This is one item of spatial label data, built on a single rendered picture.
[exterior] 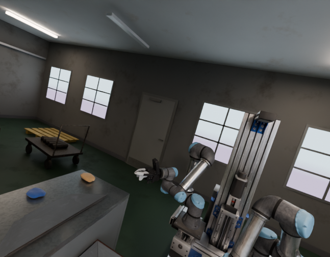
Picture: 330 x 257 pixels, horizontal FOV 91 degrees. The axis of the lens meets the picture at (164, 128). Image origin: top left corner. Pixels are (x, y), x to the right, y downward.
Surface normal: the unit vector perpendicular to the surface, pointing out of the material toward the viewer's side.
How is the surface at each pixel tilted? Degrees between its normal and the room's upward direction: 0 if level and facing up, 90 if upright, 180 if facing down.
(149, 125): 90
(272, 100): 90
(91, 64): 90
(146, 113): 90
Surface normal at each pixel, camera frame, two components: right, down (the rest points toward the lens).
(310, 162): -0.42, 0.00
